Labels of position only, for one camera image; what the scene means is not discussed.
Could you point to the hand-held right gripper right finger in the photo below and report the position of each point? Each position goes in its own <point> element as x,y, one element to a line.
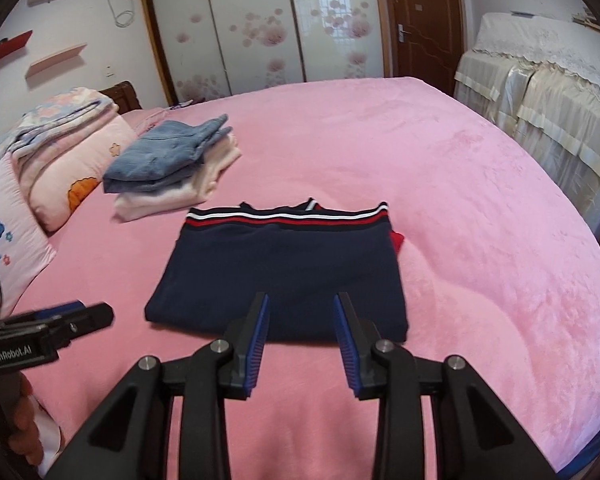
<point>345,355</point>

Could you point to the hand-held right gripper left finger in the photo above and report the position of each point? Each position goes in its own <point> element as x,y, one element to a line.
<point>257,355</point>

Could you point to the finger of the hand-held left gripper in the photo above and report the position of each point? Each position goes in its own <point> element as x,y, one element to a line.
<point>62,308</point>
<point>90,317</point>

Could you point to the navy and red varsity jacket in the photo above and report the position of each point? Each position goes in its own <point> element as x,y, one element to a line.
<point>280,270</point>

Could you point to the person's left hand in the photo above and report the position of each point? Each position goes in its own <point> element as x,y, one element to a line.
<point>24,420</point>

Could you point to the pink cartoon print pillow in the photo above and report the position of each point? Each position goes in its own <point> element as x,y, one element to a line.
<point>20,255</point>

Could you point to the folded pale pink garment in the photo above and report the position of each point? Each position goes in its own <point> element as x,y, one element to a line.
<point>150,205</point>

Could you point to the folded pink cartoon quilt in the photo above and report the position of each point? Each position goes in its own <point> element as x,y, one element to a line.
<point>80,165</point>

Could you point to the folded blue denim jeans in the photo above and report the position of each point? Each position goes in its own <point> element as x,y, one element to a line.
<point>165,152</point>

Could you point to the folded floral quilt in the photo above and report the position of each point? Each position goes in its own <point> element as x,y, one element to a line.
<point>65,110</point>

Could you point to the dark wooden headboard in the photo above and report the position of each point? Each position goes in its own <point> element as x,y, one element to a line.
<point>122,97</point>

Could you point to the blue bed sheet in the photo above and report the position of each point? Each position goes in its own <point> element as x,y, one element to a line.
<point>585,460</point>

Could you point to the cream satin furniture cover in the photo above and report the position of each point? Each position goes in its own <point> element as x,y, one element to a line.
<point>545,120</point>

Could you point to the floral sliding door wardrobe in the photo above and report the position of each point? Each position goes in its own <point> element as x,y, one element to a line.
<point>260,20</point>

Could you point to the brown wooden door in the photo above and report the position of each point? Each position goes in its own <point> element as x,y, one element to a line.
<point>430,5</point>

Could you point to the white lace cloth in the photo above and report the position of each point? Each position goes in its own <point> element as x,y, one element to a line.
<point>555,45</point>

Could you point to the pink wall shelf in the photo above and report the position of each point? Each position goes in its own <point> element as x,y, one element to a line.
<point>55,60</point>

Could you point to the red wall shelf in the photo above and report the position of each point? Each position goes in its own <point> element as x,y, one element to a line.
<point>7,50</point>

